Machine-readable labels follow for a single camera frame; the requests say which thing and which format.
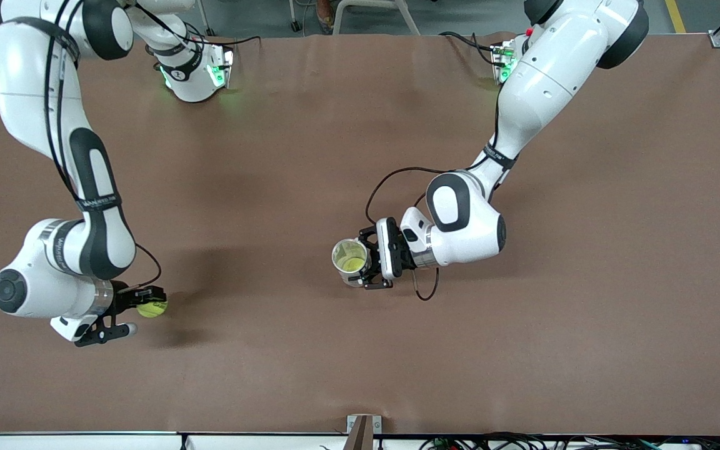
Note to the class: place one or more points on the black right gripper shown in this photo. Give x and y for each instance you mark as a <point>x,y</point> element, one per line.
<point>126,298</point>

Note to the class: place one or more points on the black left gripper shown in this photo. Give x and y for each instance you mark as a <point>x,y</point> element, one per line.
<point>405,255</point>

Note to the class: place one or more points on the yellow Wilson tennis ball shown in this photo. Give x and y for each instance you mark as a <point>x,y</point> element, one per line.
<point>152,310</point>
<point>352,265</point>

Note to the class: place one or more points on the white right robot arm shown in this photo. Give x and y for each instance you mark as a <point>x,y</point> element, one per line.
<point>29,94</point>

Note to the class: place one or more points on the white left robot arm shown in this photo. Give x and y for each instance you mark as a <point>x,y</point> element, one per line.
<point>541,81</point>

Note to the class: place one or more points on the brown table cover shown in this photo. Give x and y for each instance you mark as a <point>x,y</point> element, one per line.
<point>360,362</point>

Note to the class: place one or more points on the brown wooden beam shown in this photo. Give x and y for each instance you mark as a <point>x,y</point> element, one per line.
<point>360,437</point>

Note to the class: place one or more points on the white metal stand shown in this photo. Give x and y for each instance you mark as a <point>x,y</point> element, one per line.
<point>406,15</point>

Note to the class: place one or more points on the grey leg with castor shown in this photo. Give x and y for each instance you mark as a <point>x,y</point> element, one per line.
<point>295,24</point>

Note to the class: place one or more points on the white table edge rail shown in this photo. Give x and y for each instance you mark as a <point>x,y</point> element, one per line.
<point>85,442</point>

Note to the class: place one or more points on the silver bracket plate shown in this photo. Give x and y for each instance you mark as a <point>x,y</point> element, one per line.
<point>377,425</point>

